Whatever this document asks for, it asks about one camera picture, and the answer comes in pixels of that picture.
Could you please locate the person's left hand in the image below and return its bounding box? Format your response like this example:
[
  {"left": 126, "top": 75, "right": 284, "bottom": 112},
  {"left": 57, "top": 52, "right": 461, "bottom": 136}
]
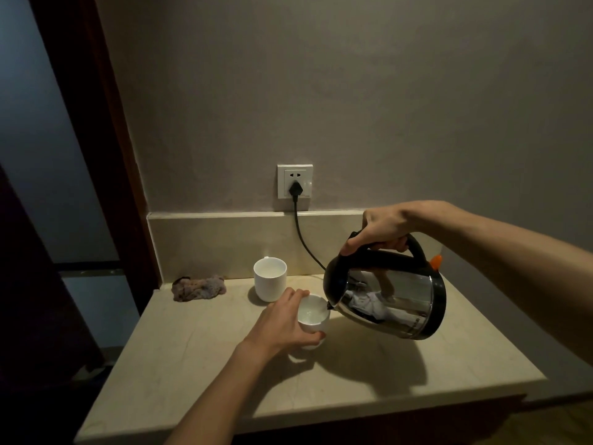
[{"left": 237, "top": 287, "right": 327, "bottom": 363}]

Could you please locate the person's right hand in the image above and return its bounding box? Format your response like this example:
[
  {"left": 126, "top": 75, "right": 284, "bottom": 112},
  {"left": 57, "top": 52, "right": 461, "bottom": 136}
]
[{"left": 339, "top": 200, "right": 432, "bottom": 257}]

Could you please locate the white cup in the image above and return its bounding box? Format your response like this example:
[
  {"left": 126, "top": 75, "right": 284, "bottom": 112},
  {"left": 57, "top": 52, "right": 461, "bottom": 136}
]
[
  {"left": 253, "top": 256, "right": 288, "bottom": 303},
  {"left": 296, "top": 294, "right": 332, "bottom": 351}
]

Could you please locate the steel kettle with black handle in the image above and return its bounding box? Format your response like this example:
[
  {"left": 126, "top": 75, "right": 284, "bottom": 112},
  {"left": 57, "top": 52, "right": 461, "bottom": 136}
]
[{"left": 322, "top": 230, "right": 447, "bottom": 341}]

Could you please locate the person's right forearm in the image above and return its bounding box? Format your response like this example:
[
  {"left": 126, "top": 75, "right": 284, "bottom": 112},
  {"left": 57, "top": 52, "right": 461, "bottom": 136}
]
[{"left": 424, "top": 200, "right": 593, "bottom": 367}]

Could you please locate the person's left forearm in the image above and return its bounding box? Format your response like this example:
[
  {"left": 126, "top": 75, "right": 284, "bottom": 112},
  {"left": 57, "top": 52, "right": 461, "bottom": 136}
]
[{"left": 164, "top": 342, "right": 272, "bottom": 445}]

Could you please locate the beige stone countertop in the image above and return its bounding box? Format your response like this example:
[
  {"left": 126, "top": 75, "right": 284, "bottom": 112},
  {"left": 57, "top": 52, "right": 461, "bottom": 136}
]
[{"left": 74, "top": 273, "right": 549, "bottom": 445}]

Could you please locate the crumpled purple-grey cloth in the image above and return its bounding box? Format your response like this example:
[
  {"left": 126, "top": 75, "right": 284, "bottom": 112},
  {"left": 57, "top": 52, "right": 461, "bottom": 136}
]
[{"left": 171, "top": 274, "right": 228, "bottom": 303}]

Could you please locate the beige stone backsplash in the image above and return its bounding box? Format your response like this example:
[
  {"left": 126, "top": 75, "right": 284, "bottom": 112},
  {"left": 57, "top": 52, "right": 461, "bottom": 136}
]
[{"left": 146, "top": 208, "right": 445, "bottom": 287}]

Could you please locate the dark wooden door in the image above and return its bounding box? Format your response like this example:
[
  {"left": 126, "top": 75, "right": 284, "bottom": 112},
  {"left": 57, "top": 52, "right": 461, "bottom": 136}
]
[{"left": 0, "top": 164, "right": 105, "bottom": 445}]

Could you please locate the frosted glass door panel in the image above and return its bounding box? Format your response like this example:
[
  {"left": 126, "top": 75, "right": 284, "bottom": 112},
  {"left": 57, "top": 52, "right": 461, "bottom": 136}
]
[{"left": 0, "top": 0, "right": 140, "bottom": 350}]

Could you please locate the black power plug and cable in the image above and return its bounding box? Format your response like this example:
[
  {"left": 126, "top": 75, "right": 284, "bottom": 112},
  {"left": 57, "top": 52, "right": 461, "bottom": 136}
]
[{"left": 288, "top": 180, "right": 327, "bottom": 272}]

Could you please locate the white wall socket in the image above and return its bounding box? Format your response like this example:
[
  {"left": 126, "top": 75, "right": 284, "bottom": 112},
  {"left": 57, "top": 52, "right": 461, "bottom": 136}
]
[{"left": 277, "top": 163, "right": 314, "bottom": 201}]

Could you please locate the dark wooden door frame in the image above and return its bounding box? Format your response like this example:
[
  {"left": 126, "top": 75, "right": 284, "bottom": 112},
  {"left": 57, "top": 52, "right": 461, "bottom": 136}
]
[{"left": 27, "top": 0, "right": 163, "bottom": 316}]

